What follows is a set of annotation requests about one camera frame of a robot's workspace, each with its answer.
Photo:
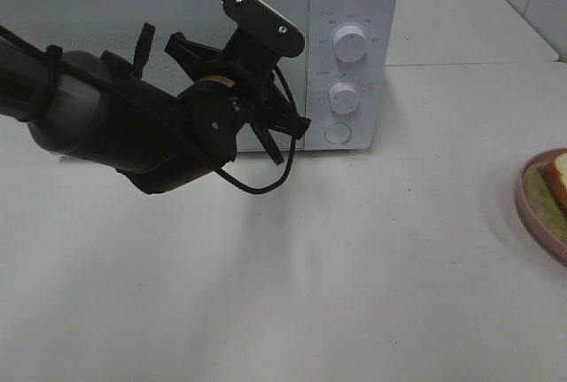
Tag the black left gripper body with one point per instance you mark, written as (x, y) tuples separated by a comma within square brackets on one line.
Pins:
[(252, 66)]

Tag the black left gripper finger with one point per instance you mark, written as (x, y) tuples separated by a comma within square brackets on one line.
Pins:
[(195, 59), (286, 122)]

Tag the white timer knob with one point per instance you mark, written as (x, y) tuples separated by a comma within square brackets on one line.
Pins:
[(344, 98)]

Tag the white microwave door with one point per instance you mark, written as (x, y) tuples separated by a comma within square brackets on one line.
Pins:
[(134, 83)]

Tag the toast sandwich with lettuce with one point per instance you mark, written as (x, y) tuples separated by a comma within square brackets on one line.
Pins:
[(545, 190)]

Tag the pink round plate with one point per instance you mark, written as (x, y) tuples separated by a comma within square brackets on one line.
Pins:
[(538, 231)]

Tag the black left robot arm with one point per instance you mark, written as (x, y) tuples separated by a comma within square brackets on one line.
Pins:
[(100, 108)]

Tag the white microwave oven body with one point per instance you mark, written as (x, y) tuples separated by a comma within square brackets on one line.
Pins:
[(350, 1)]

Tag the upper white power knob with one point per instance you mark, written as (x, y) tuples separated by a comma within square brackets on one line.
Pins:
[(350, 42)]

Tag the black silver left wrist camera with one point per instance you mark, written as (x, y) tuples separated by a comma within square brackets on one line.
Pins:
[(266, 25)]

